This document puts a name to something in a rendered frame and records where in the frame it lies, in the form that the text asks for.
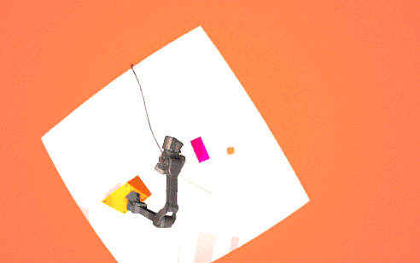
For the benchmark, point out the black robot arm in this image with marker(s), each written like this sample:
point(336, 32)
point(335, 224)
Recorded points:
point(172, 164)

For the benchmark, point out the magenta rectangular block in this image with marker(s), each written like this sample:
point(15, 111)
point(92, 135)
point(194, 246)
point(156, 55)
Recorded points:
point(200, 150)

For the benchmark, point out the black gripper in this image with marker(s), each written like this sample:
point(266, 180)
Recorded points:
point(178, 146)

